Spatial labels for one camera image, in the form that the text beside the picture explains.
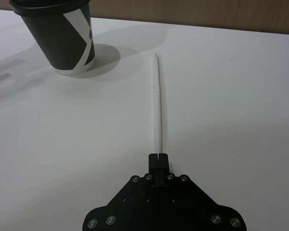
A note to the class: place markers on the black paper cup white pattern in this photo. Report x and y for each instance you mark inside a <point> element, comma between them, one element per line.
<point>60,41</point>

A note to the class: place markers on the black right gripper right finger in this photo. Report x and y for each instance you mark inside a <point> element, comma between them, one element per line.
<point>163,166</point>

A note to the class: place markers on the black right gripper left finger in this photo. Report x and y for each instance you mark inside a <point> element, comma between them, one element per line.
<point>153,166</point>

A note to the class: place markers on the white paper-wrapped straw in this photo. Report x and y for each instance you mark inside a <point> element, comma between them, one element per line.
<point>158,108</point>

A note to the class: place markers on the black plastic cup lid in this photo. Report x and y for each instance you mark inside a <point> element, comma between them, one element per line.
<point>38,6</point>

